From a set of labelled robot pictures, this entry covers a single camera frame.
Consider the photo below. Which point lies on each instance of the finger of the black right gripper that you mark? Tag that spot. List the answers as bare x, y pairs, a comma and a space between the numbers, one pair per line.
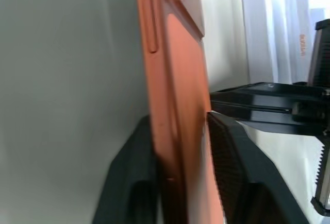
270, 121

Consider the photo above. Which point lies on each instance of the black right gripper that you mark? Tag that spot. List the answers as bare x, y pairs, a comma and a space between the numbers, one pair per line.
321, 54

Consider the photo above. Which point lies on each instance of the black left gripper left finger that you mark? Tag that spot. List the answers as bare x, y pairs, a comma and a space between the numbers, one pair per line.
129, 172

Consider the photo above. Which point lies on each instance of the orange smartphone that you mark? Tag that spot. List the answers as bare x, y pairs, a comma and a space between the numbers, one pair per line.
180, 92

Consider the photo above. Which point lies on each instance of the white phone box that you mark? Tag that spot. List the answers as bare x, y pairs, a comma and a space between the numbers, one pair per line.
270, 28

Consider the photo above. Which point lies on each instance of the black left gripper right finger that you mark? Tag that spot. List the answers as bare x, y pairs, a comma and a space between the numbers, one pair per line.
242, 162

